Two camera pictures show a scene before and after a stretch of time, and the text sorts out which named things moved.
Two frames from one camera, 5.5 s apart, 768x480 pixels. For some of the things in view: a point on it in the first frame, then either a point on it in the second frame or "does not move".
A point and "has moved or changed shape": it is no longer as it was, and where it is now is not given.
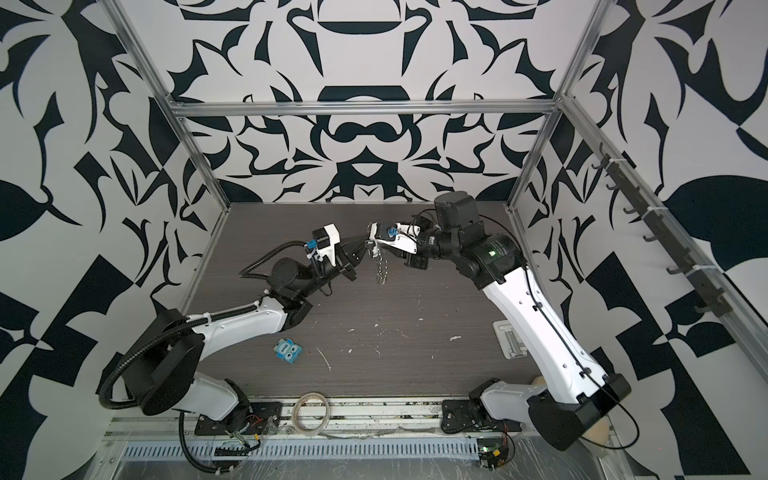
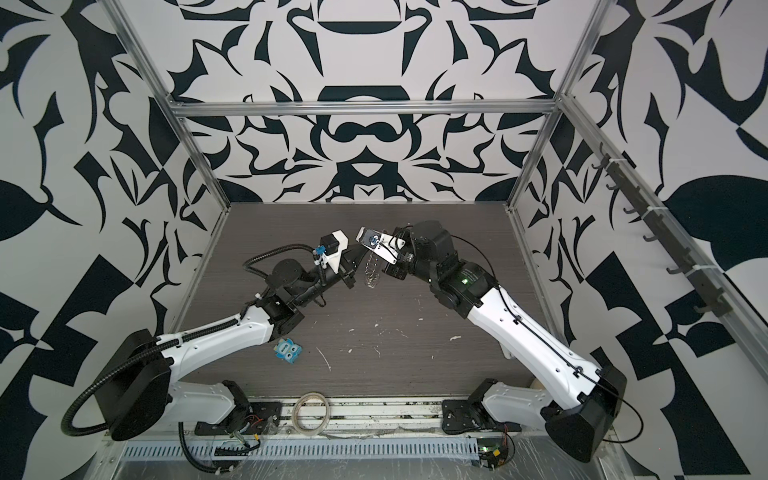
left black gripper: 343,256 does not move
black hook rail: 709,294 does not move
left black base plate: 253,418 does not move
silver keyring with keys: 383,266 has moved or changed shape
